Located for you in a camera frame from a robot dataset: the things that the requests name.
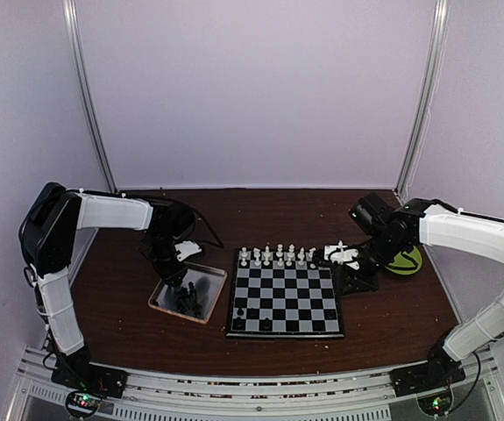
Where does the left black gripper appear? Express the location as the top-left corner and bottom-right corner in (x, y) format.
(146, 232), (188, 288)

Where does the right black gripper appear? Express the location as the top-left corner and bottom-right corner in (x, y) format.
(337, 232), (408, 296)

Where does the wooden tray with mirror base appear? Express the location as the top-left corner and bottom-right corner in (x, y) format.
(147, 263), (228, 325)

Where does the black and grey chessboard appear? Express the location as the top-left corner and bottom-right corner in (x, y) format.
(225, 249), (345, 339)

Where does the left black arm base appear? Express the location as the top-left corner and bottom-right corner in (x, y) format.
(51, 365), (128, 419)

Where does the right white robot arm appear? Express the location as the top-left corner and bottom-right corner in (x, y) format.
(311, 193), (504, 388)

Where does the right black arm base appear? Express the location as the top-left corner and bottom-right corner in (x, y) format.
(390, 362), (466, 417)

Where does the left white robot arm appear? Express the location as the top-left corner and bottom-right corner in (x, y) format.
(18, 182), (202, 356)

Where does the pile of black chess pieces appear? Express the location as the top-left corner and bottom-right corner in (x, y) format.
(174, 281), (209, 318)

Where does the green plate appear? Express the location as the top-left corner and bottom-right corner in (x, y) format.
(386, 246), (422, 276)

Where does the white rook far right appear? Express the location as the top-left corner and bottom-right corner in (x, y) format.
(337, 240), (345, 264)

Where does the white queen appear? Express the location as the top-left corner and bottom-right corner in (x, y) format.
(276, 244), (284, 259)

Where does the white king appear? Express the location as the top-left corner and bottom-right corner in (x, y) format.
(287, 244), (295, 259)

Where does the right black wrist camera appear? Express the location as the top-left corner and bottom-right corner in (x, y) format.
(349, 191), (390, 235)

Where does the aluminium front rail frame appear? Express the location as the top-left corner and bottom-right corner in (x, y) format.
(5, 344), (504, 421)

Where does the right aluminium frame post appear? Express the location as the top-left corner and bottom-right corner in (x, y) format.
(394, 0), (451, 203)

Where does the aluminium frame post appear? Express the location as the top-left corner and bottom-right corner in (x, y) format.
(62, 0), (117, 192)
(394, 0), (451, 203)

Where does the left aluminium frame post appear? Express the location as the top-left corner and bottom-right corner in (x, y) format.
(62, 0), (117, 192)

